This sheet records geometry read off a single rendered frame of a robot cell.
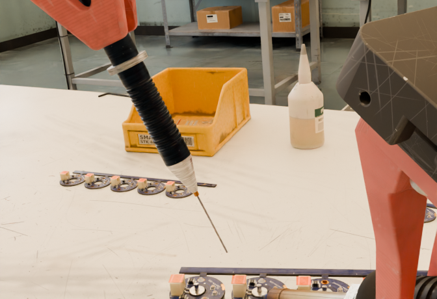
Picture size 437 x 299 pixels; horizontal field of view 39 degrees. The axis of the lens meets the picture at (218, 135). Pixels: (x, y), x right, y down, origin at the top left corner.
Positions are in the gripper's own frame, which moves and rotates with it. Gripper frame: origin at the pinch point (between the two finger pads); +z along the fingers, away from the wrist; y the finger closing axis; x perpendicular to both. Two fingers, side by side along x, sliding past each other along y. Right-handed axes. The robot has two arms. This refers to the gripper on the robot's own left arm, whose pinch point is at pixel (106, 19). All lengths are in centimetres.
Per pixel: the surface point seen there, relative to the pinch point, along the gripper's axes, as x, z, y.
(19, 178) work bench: 27.1, 10.4, 27.7
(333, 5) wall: 18, 79, 464
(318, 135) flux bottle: 0.2, 19.4, 33.9
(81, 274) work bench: 15.0, 14.5, 11.4
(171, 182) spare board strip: 11.9, 15.2, 24.4
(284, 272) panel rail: -0.9, 13.7, 2.4
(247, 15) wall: 88, 61, 490
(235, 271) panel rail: 1.3, 12.9, 2.4
